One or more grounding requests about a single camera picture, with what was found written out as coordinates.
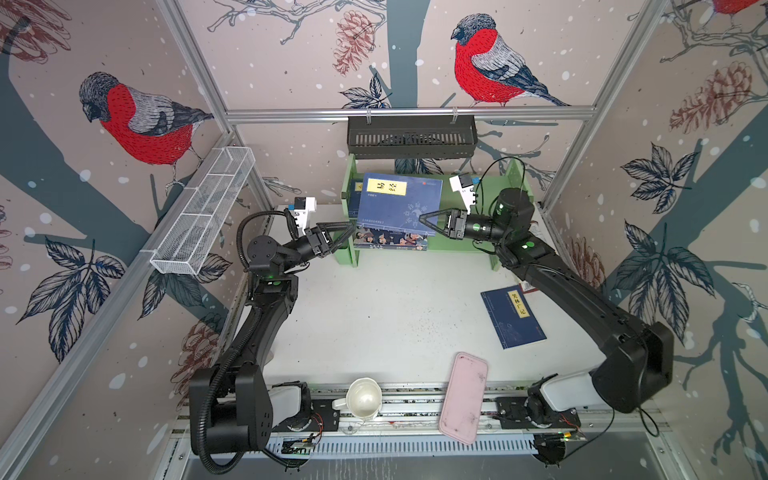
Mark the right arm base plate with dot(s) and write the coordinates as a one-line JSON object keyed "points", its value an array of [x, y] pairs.
{"points": [[533, 411]]}

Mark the pink rectangular tray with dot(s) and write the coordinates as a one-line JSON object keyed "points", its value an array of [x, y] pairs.
{"points": [[462, 405]]}

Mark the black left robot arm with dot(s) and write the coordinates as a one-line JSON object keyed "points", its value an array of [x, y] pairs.
{"points": [[232, 410]]}

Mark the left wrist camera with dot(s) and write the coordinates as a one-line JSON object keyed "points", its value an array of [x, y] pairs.
{"points": [[301, 209]]}

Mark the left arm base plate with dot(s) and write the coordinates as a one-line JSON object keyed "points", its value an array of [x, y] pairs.
{"points": [[295, 409]]}

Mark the colourful cartoon cover book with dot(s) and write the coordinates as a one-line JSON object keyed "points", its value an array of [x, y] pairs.
{"points": [[366, 238]]}

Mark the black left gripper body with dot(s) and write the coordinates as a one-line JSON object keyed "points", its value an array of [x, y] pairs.
{"points": [[304, 249]]}

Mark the black hanging basket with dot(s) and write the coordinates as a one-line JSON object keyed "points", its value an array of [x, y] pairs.
{"points": [[412, 137]]}

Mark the white ceramic mug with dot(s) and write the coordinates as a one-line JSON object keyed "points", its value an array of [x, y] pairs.
{"points": [[363, 399]]}

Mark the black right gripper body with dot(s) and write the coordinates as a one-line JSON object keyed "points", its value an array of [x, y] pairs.
{"points": [[468, 228]]}

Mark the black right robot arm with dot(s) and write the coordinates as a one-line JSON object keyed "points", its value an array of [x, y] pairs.
{"points": [[638, 356]]}

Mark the white wire mesh basket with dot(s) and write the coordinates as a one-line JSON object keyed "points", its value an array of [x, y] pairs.
{"points": [[191, 237]]}

